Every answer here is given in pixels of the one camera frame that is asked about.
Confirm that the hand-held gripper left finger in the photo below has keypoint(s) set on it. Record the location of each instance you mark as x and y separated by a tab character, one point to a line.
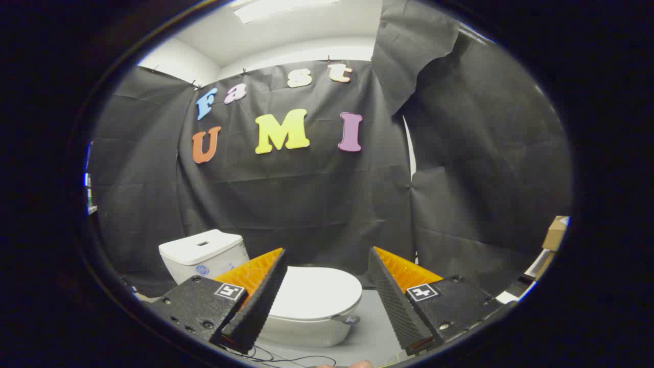
258	306

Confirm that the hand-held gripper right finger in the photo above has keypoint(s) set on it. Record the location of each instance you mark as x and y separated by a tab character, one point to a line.
396	306

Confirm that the white toilet bowl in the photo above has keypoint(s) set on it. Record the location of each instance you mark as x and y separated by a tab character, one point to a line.
306	332

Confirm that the white toilet tank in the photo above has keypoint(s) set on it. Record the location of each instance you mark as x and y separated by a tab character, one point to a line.
199	255

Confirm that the black backdrop cloth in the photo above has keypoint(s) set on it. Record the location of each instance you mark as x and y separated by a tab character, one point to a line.
306	204

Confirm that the cardboard box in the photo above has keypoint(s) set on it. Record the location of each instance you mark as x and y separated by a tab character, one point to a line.
556	234

